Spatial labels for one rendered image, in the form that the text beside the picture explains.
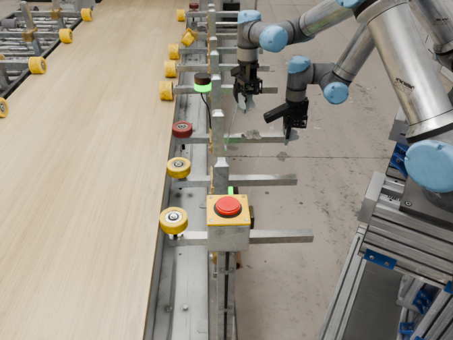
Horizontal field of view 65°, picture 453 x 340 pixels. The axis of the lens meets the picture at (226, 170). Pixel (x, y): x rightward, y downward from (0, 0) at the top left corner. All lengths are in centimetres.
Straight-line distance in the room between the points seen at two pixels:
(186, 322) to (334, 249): 127
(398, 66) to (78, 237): 87
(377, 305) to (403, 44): 125
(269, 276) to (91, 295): 127
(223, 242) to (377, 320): 125
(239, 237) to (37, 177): 85
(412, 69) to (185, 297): 89
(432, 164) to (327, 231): 156
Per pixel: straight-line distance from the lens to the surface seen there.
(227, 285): 72
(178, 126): 143
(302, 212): 239
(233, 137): 144
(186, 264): 128
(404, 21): 85
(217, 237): 59
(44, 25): 328
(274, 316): 190
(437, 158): 80
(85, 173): 126
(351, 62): 122
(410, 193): 102
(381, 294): 185
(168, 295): 122
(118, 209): 109
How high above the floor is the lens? 163
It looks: 38 degrees down
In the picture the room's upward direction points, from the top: 1 degrees clockwise
